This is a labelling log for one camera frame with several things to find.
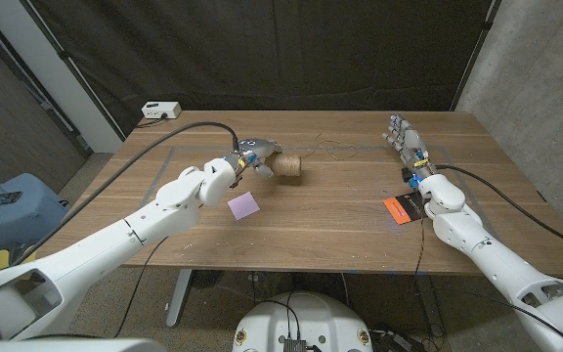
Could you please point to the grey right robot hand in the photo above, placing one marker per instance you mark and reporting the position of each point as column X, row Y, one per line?
column 411, row 146

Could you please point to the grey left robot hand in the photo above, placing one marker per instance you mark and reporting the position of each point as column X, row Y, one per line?
column 257, row 151

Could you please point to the brown twine spool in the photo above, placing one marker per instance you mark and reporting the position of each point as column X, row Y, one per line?
column 286, row 165

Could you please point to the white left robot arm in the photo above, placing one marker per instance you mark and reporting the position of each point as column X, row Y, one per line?
column 105, row 249

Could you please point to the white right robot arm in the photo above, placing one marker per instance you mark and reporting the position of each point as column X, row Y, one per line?
column 496, row 264

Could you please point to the pink sticky note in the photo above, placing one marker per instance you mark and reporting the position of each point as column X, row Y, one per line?
column 243, row 205

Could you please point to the orange and black package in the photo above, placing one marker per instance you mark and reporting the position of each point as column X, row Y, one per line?
column 399, row 207

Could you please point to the white power outlet box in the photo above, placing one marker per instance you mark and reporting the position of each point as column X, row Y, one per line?
column 159, row 110

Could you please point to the black backdrop curtain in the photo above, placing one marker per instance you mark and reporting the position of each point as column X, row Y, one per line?
column 286, row 49

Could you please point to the black backdrop stand pole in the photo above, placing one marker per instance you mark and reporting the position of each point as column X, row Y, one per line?
column 477, row 49
column 66, row 58

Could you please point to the black ribbed round object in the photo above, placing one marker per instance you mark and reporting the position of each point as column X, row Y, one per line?
column 207, row 278

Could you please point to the grey table leg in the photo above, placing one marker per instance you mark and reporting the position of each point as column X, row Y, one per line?
column 179, row 298

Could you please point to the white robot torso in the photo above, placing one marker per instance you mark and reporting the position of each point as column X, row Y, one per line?
column 306, row 322

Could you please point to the grey power strip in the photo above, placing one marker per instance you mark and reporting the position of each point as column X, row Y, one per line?
column 399, row 341

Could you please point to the blue plastic container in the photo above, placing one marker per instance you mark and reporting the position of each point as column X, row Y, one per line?
column 17, row 220

